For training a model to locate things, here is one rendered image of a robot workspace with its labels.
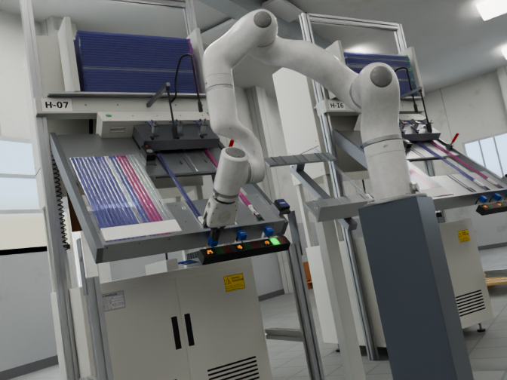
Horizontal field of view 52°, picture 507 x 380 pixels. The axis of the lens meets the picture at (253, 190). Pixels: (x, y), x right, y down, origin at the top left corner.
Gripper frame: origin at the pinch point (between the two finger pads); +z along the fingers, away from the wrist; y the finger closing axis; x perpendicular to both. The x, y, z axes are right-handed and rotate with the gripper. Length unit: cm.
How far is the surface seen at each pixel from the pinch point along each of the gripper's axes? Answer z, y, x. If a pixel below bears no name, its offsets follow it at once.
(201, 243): 5.3, -3.0, 2.4
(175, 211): 2.4, -7.0, 17.2
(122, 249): 2.8, -30.1, 2.4
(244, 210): 2.5, 18.7, 13.1
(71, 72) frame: -18, -28, 88
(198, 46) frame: -28, 31, 98
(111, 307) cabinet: 37.4, -28.3, 10.4
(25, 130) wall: 157, -3, 355
